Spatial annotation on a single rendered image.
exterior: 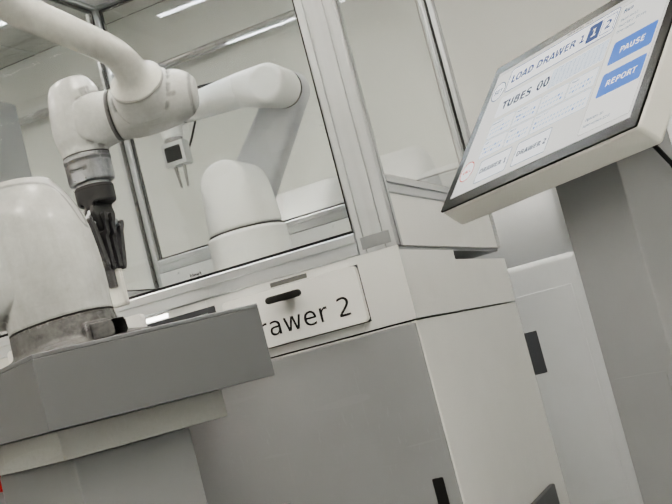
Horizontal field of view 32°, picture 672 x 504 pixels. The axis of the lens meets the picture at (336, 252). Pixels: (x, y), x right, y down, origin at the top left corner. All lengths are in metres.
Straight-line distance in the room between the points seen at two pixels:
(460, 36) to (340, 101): 3.35
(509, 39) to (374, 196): 3.34
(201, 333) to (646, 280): 0.67
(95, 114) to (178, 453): 0.80
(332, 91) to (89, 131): 0.47
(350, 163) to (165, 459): 0.83
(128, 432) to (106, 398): 0.09
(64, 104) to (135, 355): 0.83
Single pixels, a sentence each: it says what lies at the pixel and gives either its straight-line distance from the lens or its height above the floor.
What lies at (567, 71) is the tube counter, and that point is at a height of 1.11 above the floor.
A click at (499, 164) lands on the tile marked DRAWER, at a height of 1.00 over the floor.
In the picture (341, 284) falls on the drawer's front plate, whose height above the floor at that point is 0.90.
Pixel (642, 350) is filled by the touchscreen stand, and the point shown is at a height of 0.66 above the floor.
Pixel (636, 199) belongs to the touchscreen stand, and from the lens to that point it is 1.86.
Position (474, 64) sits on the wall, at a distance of 5.62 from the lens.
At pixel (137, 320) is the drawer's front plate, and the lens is 2.15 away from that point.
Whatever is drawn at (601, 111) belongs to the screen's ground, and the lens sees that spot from 1.76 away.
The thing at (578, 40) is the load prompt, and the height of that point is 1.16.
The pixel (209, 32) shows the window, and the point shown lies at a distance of 2.48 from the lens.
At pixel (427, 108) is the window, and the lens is 2.91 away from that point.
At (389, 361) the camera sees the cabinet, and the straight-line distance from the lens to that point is 2.29.
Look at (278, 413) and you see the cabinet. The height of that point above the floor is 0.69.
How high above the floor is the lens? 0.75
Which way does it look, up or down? 5 degrees up
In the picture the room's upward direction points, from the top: 15 degrees counter-clockwise
